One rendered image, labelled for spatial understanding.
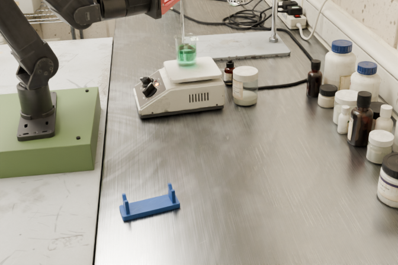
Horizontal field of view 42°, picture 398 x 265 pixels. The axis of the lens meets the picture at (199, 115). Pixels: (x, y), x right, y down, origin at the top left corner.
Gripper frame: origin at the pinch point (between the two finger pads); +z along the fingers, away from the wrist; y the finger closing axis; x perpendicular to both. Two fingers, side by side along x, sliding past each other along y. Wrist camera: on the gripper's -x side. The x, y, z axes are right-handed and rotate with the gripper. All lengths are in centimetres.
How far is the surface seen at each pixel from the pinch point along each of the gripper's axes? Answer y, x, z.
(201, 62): -2.4, 16.7, 3.4
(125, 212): -35, 25, -32
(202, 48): 23.7, 24.4, 20.2
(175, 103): -7.8, 22.3, -7.1
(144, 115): -5.0, 24.7, -13.6
